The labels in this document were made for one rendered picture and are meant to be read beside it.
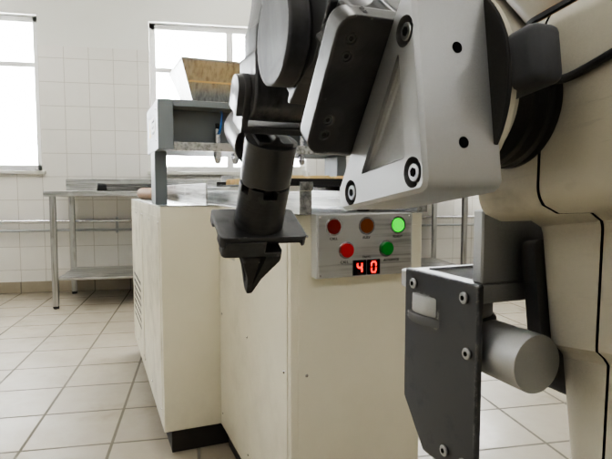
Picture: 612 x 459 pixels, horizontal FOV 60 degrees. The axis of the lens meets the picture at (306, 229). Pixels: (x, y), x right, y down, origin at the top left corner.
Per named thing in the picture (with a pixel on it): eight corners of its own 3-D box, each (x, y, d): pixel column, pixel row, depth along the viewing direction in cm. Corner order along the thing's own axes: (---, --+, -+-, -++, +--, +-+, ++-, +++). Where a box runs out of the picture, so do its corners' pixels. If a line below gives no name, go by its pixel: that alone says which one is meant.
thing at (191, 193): (159, 198, 294) (158, 185, 293) (160, 198, 294) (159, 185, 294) (206, 205, 176) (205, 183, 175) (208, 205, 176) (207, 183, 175)
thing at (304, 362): (219, 446, 184) (216, 188, 177) (311, 429, 197) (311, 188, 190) (290, 586, 119) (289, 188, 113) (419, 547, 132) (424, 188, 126)
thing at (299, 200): (168, 198, 296) (168, 186, 295) (174, 198, 297) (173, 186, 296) (300, 214, 110) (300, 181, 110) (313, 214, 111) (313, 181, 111)
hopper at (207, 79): (169, 112, 199) (168, 74, 198) (307, 119, 220) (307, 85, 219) (181, 100, 172) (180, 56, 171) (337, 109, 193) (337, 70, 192)
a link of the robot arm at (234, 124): (240, 77, 51) (322, 85, 54) (216, 47, 60) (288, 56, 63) (227, 189, 57) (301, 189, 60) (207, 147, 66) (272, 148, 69)
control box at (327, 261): (310, 277, 117) (311, 213, 116) (403, 270, 126) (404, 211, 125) (317, 280, 113) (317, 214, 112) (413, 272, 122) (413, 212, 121)
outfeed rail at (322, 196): (219, 198, 307) (219, 186, 306) (225, 198, 308) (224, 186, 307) (418, 212, 121) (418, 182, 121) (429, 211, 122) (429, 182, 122)
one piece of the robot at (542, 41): (568, -35, 27) (524, -45, 26) (586, 180, 26) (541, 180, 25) (424, 56, 38) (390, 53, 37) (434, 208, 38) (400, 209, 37)
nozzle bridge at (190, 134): (147, 203, 200) (146, 111, 198) (322, 201, 227) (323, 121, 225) (158, 205, 170) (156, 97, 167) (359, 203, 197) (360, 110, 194)
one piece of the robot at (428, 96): (505, 190, 28) (490, -16, 29) (426, 190, 26) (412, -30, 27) (402, 209, 37) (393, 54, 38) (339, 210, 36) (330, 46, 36)
